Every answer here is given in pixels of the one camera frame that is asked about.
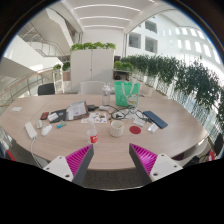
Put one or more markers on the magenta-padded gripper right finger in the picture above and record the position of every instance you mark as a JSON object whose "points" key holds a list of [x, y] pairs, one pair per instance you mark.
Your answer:
{"points": [[160, 166]]}

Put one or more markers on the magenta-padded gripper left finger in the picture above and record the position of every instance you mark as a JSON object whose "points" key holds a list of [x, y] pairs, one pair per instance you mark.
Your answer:
{"points": [[61, 166]]}

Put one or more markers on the clear red-label water bottle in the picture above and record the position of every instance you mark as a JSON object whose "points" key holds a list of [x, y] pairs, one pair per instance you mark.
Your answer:
{"points": [[92, 134]]}

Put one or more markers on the white plastic packet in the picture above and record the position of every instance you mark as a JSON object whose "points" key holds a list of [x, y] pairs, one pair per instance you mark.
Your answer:
{"points": [[153, 128]]}

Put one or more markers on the small turquoise tube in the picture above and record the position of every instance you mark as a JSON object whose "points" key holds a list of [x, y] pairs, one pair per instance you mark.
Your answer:
{"points": [[61, 125]]}

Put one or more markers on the flat round red coaster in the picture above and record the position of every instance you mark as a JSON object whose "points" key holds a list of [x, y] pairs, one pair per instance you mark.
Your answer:
{"points": [[135, 130]]}

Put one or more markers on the dark blue keyboard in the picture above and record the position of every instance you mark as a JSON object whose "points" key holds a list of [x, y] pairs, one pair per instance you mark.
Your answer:
{"points": [[155, 119]]}

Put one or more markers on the small white charger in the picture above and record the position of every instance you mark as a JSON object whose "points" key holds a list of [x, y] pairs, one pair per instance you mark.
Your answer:
{"points": [[39, 124]]}

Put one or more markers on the white power strip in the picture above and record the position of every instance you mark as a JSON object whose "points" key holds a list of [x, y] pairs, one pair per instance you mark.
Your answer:
{"points": [[30, 130]]}

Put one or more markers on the white paper slips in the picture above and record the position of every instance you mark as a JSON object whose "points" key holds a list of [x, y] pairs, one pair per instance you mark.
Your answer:
{"points": [[140, 122]]}

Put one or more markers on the black notebook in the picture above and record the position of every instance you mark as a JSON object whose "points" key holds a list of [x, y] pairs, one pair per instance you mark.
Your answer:
{"points": [[62, 113]]}

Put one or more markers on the white checked cup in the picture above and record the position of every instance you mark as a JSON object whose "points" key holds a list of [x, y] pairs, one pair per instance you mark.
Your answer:
{"points": [[117, 129]]}

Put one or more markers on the open printed booklet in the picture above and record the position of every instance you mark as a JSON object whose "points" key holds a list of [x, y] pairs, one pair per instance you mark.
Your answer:
{"points": [[76, 110]]}

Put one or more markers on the colourful sticker sheet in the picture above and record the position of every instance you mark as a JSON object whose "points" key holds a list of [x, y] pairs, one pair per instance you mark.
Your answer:
{"points": [[95, 117]]}

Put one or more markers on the white power adapter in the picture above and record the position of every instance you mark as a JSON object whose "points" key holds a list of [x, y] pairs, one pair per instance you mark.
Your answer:
{"points": [[104, 108]]}

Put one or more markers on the small white paper sheet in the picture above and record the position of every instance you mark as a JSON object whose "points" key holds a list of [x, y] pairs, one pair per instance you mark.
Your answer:
{"points": [[16, 109]]}

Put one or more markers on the black chair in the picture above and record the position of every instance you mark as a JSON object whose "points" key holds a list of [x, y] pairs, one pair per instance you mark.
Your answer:
{"points": [[46, 89]]}

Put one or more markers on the green tote bag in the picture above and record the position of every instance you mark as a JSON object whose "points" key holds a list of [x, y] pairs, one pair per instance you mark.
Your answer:
{"points": [[124, 94]]}

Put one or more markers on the clear plastic tumbler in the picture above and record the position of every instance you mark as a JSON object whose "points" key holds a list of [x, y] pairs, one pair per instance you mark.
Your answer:
{"points": [[106, 95]]}

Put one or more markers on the glass balustrade wooden handrail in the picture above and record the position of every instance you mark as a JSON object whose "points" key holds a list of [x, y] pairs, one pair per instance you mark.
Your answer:
{"points": [[20, 85]]}

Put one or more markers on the row of green bushes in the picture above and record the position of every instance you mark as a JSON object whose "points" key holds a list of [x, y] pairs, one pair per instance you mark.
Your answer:
{"points": [[196, 81]]}

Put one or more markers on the tall planter with greenery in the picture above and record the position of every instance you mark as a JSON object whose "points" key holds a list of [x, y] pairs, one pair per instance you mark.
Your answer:
{"points": [[66, 66]]}

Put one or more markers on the white cabinet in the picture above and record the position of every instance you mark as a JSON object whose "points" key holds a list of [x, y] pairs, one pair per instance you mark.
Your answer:
{"points": [[91, 68]]}

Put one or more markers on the low wooden planter shelf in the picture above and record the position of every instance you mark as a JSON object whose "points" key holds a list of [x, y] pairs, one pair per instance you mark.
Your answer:
{"points": [[122, 66]]}

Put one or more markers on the green plants on cabinet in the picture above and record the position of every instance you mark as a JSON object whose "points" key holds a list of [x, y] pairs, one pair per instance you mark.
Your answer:
{"points": [[93, 46]]}

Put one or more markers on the ceiling light strips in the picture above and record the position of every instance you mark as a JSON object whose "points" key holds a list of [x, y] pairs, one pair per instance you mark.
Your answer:
{"points": [[106, 17]]}

